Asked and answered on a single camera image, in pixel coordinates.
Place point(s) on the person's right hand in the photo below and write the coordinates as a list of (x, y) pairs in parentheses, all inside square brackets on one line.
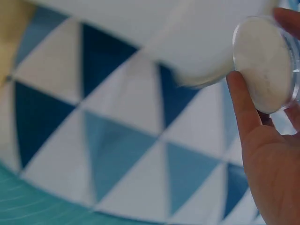
[(274, 168)]

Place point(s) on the white flat board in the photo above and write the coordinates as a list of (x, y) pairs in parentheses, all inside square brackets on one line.
[(164, 28)]

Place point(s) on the clear round dish white filling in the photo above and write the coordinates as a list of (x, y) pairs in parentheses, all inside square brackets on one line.
[(260, 63)]

